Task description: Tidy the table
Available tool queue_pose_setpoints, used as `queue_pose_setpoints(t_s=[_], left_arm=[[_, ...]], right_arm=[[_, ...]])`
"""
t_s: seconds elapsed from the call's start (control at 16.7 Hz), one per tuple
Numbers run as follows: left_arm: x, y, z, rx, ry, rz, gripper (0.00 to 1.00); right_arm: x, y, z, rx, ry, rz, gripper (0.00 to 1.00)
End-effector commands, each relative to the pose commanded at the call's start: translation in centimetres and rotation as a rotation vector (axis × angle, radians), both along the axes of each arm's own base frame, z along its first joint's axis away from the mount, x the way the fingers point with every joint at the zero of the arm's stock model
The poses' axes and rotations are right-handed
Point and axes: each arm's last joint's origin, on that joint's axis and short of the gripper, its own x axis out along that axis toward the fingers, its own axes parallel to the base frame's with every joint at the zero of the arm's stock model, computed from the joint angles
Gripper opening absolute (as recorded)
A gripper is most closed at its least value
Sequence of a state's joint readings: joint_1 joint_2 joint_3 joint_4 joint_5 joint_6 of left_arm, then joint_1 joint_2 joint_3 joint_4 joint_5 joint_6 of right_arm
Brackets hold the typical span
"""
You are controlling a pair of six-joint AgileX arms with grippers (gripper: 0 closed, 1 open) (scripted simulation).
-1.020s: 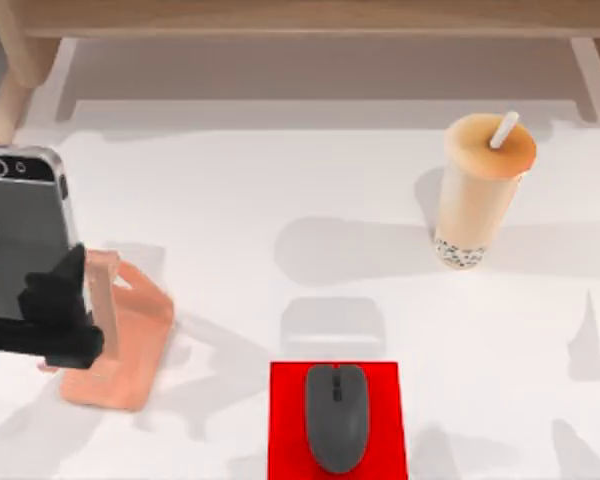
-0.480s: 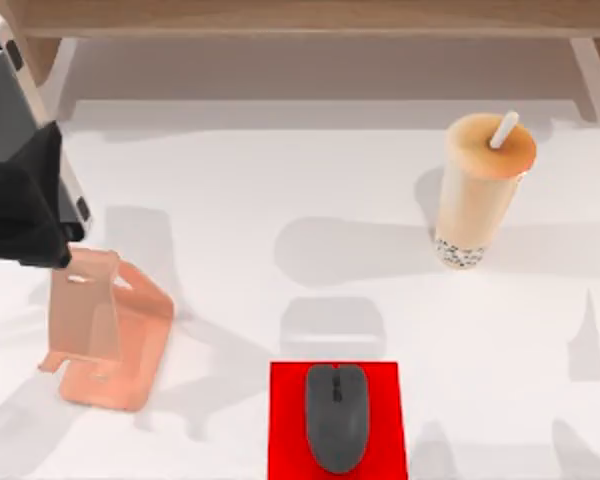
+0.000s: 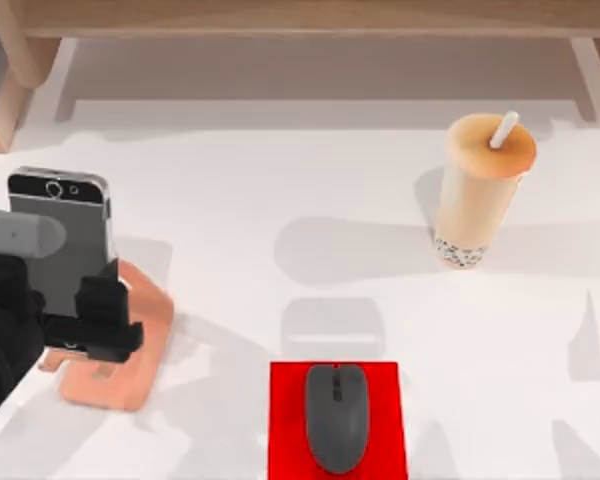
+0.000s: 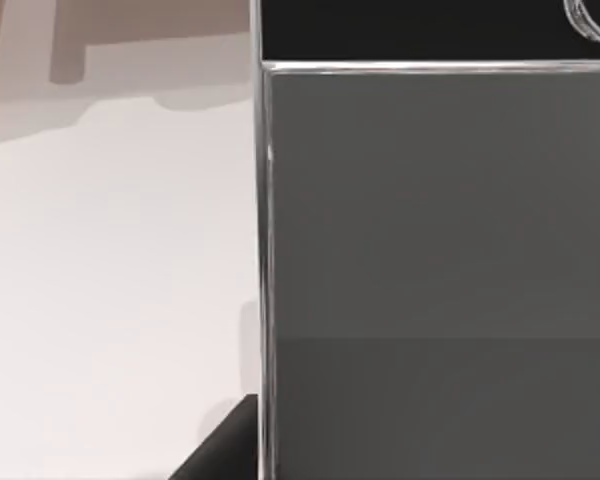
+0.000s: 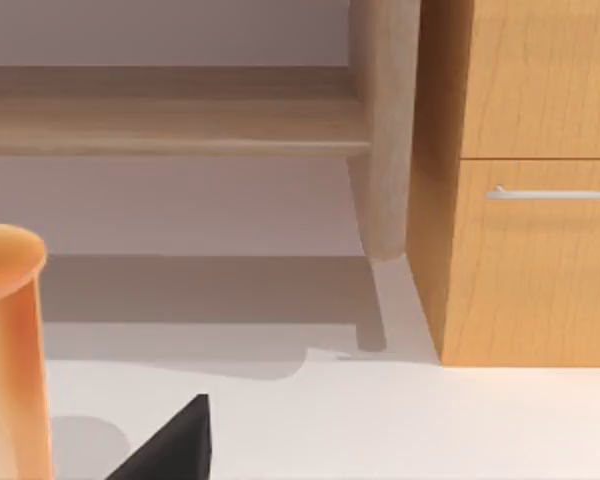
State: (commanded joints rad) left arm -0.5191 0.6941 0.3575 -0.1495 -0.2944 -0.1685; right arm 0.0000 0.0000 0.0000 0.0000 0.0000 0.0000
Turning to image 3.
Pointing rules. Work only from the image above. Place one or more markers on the wooden cabinet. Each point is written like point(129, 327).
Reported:
point(15, 75)

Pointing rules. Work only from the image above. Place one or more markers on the grey smartphone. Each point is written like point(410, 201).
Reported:
point(60, 250)

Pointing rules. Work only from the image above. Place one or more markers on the salmon phone stand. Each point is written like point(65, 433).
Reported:
point(140, 345)

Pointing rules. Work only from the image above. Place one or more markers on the red mouse pad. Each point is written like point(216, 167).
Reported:
point(285, 425)

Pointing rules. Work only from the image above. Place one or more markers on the white drinking straw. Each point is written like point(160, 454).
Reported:
point(502, 131)

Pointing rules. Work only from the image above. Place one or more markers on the wooden shelf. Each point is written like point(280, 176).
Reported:
point(300, 17)

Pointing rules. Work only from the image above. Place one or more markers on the bubble tea cup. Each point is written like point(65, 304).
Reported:
point(472, 210)

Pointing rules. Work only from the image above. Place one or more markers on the dark grey computer mouse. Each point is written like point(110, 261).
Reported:
point(336, 420)

